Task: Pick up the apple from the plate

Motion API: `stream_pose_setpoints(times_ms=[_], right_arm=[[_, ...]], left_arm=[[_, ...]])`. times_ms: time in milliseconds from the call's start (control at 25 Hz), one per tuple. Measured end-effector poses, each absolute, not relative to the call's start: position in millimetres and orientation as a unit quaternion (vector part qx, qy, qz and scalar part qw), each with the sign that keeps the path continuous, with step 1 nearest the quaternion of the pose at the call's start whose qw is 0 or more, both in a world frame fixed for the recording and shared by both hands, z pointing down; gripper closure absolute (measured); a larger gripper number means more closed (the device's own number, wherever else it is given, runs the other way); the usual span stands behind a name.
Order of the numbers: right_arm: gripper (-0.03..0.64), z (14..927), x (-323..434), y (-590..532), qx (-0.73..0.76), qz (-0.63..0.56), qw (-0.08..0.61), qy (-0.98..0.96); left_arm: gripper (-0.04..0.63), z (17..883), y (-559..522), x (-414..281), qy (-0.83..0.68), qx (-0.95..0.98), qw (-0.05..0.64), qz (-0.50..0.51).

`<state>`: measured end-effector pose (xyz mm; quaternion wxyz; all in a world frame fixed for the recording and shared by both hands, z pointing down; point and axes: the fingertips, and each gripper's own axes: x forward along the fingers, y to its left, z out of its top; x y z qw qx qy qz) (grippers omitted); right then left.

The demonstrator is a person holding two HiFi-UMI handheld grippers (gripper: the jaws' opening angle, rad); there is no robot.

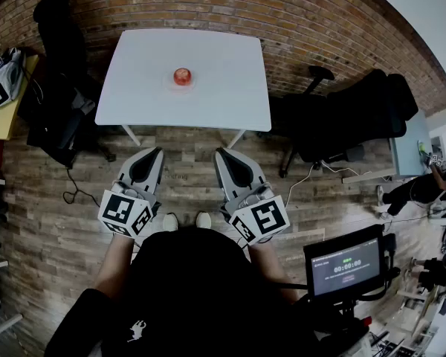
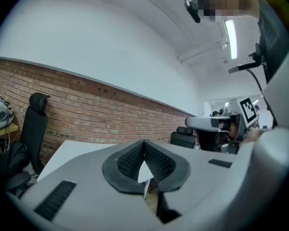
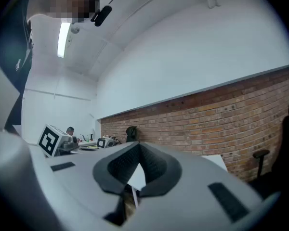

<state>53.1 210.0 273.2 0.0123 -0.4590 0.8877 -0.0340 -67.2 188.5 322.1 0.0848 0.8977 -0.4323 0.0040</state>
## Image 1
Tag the grey device with printed box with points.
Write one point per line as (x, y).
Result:
(0, 84)

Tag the person's black clothing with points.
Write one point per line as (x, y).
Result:
(193, 292)

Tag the person's right white shoe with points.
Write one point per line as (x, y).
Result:
(203, 221)

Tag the white metal rack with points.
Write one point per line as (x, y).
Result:
(0, 322)

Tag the black chair with dark jacket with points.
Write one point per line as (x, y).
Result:
(59, 87)

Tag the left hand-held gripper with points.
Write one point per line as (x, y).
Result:
(115, 206)

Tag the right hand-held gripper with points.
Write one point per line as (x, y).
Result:
(267, 216)

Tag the white table leg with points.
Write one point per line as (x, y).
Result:
(236, 139)
(131, 136)

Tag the person's right forearm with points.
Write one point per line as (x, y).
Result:
(273, 270)

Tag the black camera rig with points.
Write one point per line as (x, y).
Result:
(435, 270)

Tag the black monitor screen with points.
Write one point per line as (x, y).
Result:
(343, 266)

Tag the black office chair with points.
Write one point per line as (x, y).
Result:
(357, 121)

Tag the person's left forearm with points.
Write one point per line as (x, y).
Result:
(113, 266)

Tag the person's left white shoe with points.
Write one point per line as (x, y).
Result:
(170, 222)

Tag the grey-blue desk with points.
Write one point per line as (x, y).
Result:
(409, 147)

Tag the person's white shoe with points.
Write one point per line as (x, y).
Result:
(203, 221)
(170, 222)

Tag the red apple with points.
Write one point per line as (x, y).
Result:
(183, 76)

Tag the white plate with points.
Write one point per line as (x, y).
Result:
(168, 86)

